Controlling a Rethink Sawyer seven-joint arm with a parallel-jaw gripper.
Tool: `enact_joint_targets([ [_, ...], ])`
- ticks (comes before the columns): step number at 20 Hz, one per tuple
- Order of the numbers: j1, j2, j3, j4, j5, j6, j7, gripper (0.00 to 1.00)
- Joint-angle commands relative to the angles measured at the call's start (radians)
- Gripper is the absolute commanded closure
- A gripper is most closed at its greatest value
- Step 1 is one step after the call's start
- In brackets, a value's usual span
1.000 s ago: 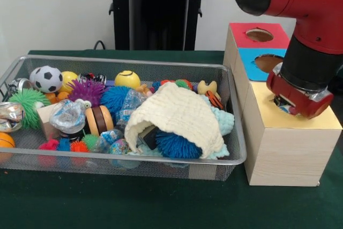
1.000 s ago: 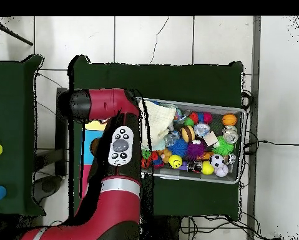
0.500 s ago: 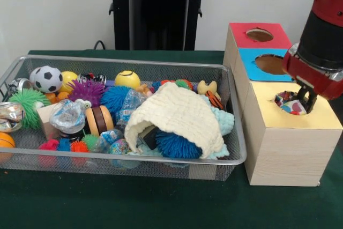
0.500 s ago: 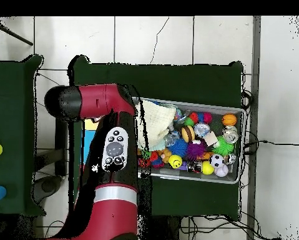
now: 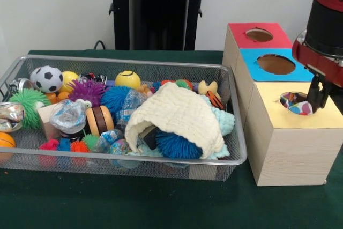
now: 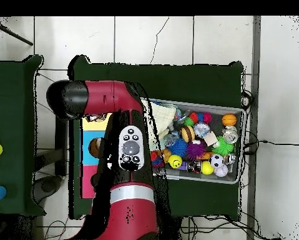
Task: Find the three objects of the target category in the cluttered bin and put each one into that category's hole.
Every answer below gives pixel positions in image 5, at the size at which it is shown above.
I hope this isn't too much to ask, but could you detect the polka dot cloth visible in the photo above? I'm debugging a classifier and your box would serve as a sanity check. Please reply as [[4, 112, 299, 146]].
[[280, 92, 315, 116]]

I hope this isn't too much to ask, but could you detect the wooden burger toy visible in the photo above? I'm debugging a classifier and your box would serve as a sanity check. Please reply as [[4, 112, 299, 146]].
[[85, 105, 115, 136]]

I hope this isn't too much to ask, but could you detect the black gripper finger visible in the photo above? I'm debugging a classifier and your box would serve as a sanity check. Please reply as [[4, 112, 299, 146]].
[[305, 75, 321, 105], [316, 81, 332, 113]]

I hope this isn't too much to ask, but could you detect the dark green table cloth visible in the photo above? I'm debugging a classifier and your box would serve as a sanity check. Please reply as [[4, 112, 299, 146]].
[[0, 49, 343, 229]]

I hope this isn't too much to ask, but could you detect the shallow silver mesh bin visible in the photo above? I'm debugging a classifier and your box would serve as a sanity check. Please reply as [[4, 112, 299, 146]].
[[0, 54, 247, 182]]

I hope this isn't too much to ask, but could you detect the large blue spiky ball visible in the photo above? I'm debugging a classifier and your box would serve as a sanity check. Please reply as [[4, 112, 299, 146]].
[[100, 86, 133, 114]]

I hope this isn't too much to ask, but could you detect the purple spiky monster toy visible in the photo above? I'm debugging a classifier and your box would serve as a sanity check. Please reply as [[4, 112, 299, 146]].
[[67, 78, 106, 108]]

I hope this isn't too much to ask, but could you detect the dark blue fuzzy ball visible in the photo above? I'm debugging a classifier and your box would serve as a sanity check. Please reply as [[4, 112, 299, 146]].
[[155, 131, 203, 159]]

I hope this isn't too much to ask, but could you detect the cream yellow cloth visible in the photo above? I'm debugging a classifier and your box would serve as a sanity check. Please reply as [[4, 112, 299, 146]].
[[124, 82, 225, 159]]

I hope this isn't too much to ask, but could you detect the wooden box with three holes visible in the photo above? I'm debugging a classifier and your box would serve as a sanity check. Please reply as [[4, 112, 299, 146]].
[[222, 22, 343, 187]]

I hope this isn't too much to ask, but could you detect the orange ball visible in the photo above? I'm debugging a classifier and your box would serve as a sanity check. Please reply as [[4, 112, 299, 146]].
[[0, 132, 16, 149]]

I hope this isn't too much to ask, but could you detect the light blue cloth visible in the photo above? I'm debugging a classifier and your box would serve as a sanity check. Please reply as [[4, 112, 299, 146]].
[[127, 96, 236, 167]]

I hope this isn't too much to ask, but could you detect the black and white soccer ball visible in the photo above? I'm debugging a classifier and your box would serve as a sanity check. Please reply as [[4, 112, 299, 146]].
[[34, 65, 64, 93]]

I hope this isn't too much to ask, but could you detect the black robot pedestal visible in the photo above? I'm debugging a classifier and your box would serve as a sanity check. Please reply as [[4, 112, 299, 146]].
[[103, 0, 217, 51]]

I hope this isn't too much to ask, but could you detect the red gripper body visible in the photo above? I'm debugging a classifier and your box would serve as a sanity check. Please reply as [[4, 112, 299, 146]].
[[291, 40, 343, 88]]

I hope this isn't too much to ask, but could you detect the green spiky ball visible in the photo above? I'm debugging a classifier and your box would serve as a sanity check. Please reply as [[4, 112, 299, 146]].
[[9, 88, 51, 130]]

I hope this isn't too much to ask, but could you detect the yellow smiley ball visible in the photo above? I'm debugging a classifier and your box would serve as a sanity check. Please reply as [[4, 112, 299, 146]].
[[115, 70, 141, 89]]

